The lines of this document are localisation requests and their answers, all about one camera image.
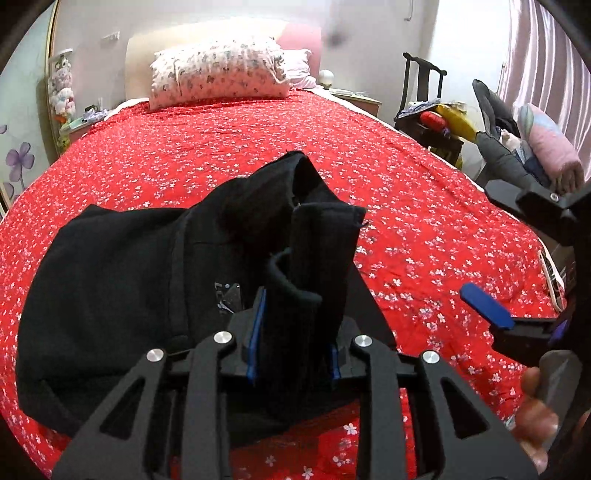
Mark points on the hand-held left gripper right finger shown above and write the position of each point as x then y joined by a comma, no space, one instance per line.
331,362

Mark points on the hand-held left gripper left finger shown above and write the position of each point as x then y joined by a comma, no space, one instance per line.
255,337

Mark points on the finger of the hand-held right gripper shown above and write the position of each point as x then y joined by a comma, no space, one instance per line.
485,302
531,198

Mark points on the black pants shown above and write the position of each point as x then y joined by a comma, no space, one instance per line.
115,286

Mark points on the person's right hand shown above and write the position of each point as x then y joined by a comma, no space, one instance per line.
535,424

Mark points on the pink folded blanket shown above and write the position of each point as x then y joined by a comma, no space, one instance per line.
554,147

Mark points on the red floral bedspread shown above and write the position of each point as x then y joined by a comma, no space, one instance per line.
438,207

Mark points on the yellow cushion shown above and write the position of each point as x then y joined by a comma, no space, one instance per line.
457,121

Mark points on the red bag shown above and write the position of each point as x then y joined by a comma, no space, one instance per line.
431,121

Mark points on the pink curtain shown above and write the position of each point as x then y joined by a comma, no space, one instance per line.
545,60

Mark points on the grey cloth bundle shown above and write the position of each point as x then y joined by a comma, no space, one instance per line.
415,110

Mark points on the black wooden chair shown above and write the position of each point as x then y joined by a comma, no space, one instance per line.
408,78

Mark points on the wooden nightstand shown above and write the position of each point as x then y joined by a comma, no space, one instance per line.
358,101

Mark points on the white round lamp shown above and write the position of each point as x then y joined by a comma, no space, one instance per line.
326,77

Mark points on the pink pillow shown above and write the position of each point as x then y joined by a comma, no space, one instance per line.
300,69

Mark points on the white floral pillow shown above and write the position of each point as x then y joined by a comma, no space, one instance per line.
217,74

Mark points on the cluttered bedside table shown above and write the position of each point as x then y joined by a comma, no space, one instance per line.
74,129

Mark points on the pink headboard cushion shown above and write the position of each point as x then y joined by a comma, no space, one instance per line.
304,39

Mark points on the wardrobe door with purple flowers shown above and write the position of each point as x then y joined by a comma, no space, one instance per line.
21,157

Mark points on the stack of plush toys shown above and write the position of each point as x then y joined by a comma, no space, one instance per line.
62,87

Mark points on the white wall outlet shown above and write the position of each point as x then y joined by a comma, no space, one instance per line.
111,36

